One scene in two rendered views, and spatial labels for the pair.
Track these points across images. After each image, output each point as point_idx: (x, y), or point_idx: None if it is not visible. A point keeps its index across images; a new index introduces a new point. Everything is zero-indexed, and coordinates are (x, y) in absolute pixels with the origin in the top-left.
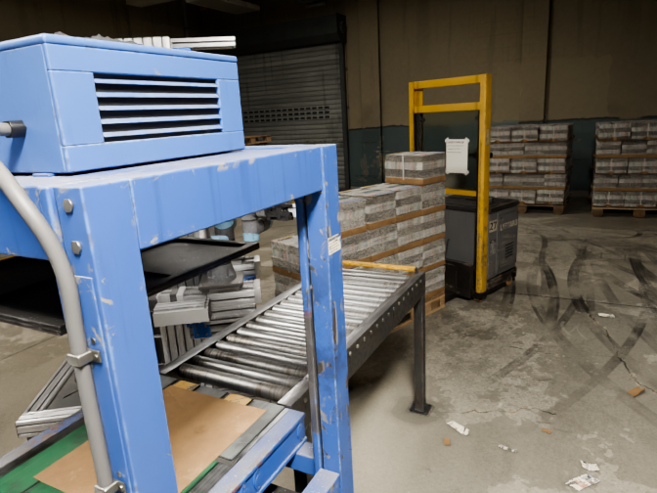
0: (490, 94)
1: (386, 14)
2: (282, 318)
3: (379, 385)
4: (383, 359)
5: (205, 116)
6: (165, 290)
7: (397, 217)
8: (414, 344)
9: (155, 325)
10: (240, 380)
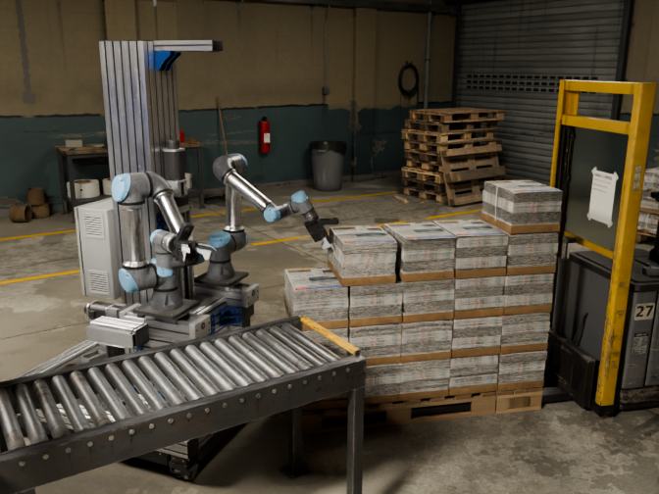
0: (649, 114)
1: None
2: (145, 369)
3: (341, 482)
4: (382, 452)
5: None
6: (129, 302)
7: (456, 271)
8: (439, 446)
9: (87, 338)
10: (5, 422)
